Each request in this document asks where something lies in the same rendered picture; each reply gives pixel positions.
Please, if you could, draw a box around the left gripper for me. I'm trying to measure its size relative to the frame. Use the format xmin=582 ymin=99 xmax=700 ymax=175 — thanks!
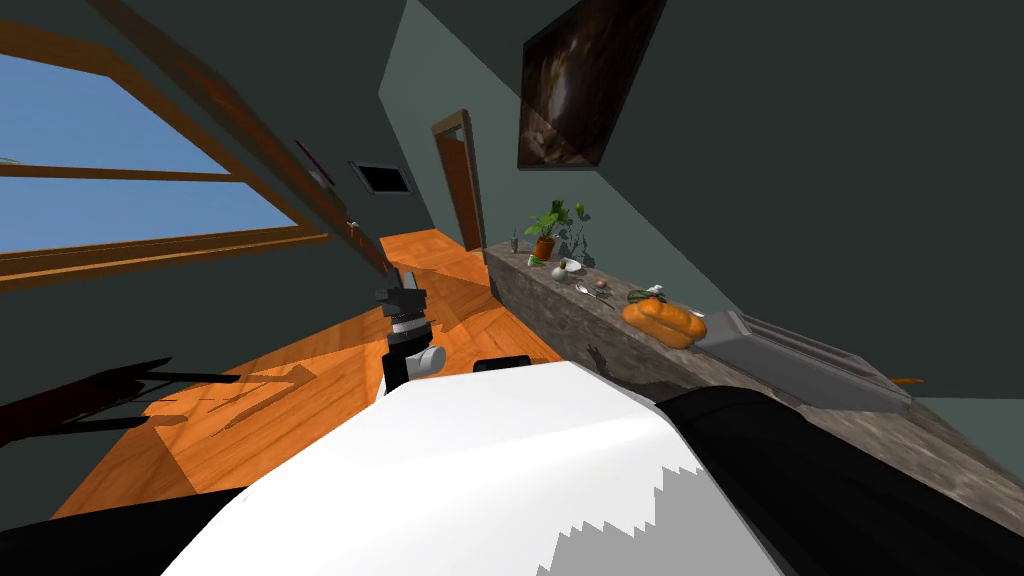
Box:
xmin=375 ymin=267 xmax=429 ymax=321

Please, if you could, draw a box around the brown door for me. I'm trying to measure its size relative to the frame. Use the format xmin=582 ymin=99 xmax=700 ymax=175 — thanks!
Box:
xmin=431 ymin=108 xmax=487 ymax=254

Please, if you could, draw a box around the green potted plant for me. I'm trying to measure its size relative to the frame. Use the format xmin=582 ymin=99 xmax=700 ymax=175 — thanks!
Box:
xmin=523 ymin=199 xmax=591 ymax=263

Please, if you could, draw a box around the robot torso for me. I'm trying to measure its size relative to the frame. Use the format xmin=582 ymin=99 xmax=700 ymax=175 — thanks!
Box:
xmin=162 ymin=355 xmax=789 ymax=576

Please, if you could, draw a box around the orange bread loaf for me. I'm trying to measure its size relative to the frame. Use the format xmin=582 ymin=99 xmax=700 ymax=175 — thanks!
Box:
xmin=621 ymin=296 xmax=709 ymax=351

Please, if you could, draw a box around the brown framed window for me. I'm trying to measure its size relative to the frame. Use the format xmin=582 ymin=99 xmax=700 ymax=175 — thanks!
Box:
xmin=0 ymin=19 xmax=333 ymax=293

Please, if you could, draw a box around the grey sink basin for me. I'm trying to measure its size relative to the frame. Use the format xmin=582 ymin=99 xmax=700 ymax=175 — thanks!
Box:
xmin=691 ymin=309 xmax=914 ymax=415

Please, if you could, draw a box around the small black wall frame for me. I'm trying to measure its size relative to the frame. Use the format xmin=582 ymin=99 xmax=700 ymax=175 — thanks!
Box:
xmin=348 ymin=159 xmax=414 ymax=197

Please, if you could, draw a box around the dark brown wall picture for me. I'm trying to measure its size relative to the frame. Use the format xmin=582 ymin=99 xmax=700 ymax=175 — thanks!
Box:
xmin=516 ymin=0 xmax=668 ymax=172

